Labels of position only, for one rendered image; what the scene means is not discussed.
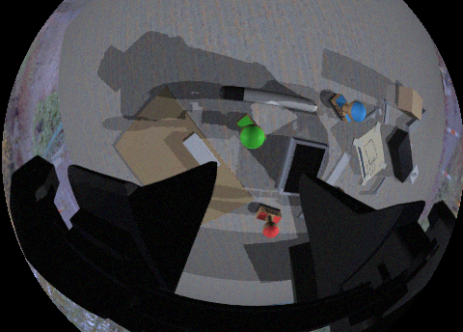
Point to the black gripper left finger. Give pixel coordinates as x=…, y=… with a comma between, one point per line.
x=163, y=217

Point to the tan cube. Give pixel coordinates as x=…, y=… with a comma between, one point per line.
x=409, y=102

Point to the wooden rubber stamp with red-topped handle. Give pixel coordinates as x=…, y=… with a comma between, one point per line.
x=271, y=216

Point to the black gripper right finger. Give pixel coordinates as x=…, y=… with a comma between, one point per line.
x=344, y=232

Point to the wooden rubber stamp with blue top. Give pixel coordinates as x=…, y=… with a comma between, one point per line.
x=354, y=111

